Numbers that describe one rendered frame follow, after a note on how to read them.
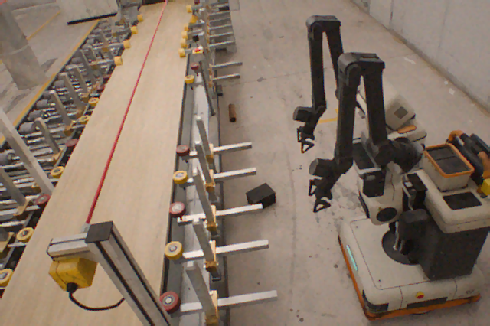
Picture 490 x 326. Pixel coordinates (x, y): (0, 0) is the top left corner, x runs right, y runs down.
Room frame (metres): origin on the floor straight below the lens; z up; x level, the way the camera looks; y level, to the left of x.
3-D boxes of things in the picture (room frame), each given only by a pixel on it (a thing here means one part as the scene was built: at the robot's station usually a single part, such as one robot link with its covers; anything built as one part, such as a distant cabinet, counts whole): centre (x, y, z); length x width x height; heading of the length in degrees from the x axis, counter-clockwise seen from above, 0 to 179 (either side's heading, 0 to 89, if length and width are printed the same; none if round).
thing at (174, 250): (1.02, 0.40, 0.85); 0.08 x 0.08 x 0.11
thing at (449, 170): (1.23, -0.95, 0.87); 0.23 x 0.15 x 0.11; 179
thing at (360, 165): (1.24, -0.54, 0.99); 0.28 x 0.16 x 0.22; 179
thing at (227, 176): (1.51, 0.19, 0.84); 0.43 x 0.03 x 0.04; 89
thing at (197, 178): (1.22, 0.24, 0.90); 0.04 x 0.04 x 0.48; 89
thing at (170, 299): (0.77, 0.40, 0.85); 0.08 x 0.08 x 0.11
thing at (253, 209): (1.26, 0.20, 0.80); 0.43 x 0.03 x 0.04; 89
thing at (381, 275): (1.23, -0.83, 0.16); 0.67 x 0.64 x 0.25; 89
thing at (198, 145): (1.47, 0.24, 0.88); 0.04 x 0.04 x 0.48; 89
